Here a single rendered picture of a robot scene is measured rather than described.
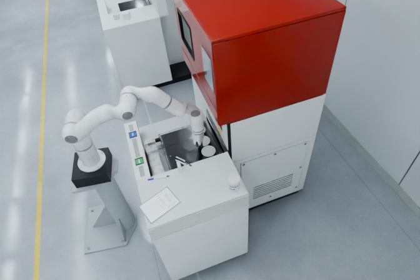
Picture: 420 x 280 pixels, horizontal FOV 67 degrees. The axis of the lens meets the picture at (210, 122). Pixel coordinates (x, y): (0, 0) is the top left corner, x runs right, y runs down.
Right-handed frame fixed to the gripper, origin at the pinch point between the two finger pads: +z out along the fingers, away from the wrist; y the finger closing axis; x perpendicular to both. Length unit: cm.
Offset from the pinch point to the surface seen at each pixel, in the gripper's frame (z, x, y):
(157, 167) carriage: 4.5, -24.9, 21.8
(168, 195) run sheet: -4.3, -5.4, 45.6
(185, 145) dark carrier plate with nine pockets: 2.6, -11.4, 0.9
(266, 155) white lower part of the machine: 15.0, 45.1, -13.3
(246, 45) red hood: -82, 32, -4
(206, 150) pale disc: 2.6, 4.9, 1.9
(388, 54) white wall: -18, 123, -108
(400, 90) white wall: 2, 137, -89
